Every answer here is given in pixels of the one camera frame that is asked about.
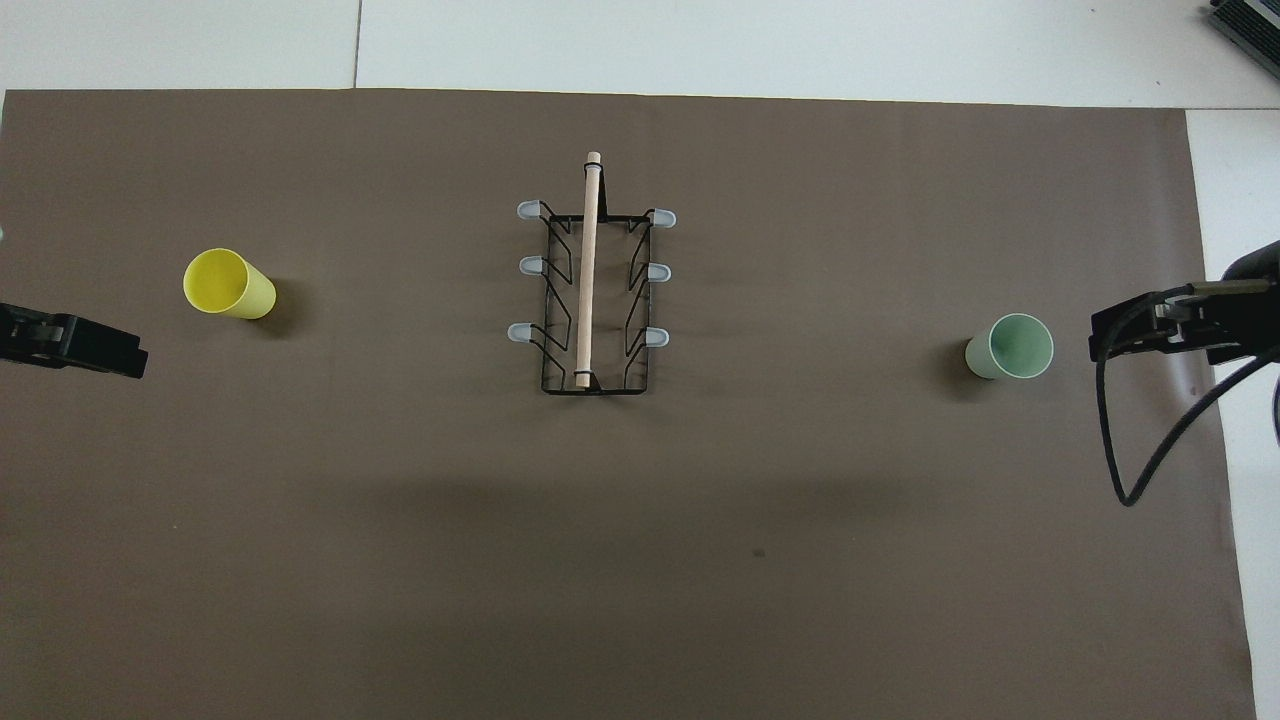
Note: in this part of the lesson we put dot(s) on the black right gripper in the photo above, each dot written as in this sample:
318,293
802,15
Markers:
1235,320

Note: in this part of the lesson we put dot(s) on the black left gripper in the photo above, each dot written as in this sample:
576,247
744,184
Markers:
22,335

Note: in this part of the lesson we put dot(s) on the pale green plastic cup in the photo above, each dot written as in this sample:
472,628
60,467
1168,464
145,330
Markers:
1018,347

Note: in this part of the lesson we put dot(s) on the yellow plastic cup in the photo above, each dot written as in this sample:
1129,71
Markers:
240,292

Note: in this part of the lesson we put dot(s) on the grey ridged device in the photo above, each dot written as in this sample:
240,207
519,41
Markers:
1250,30

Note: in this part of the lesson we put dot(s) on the brown table mat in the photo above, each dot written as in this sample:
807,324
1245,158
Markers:
640,560

